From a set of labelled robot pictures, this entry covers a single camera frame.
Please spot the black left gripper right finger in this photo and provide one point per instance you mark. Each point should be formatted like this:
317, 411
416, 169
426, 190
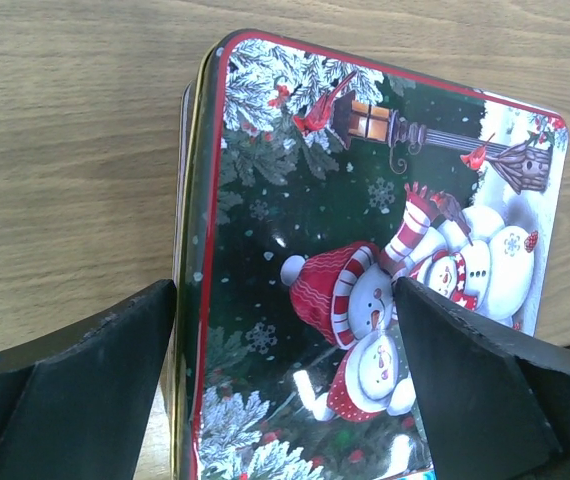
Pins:
495, 402

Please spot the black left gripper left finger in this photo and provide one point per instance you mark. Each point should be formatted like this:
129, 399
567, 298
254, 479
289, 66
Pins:
75, 403

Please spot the gold tin lid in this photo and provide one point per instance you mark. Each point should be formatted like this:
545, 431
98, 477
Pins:
317, 178

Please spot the square cookie tin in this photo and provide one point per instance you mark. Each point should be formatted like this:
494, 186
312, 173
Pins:
173, 377

